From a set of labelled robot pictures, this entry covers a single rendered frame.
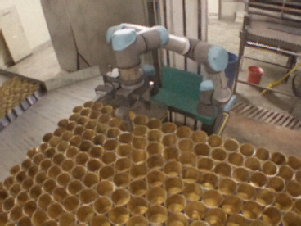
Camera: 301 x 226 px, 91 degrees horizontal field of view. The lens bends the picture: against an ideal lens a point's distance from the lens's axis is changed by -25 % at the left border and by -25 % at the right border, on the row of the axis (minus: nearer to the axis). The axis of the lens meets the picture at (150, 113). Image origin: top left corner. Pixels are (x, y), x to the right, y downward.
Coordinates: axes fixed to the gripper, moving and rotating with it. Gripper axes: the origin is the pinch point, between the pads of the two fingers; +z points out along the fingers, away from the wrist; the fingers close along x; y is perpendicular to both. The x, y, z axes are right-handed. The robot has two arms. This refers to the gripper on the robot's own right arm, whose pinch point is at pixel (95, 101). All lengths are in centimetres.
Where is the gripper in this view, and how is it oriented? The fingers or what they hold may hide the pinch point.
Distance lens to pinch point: 112.3
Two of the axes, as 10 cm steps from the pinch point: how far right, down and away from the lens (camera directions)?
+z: -4.2, 6.1, -6.7
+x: -9.0, -1.9, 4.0
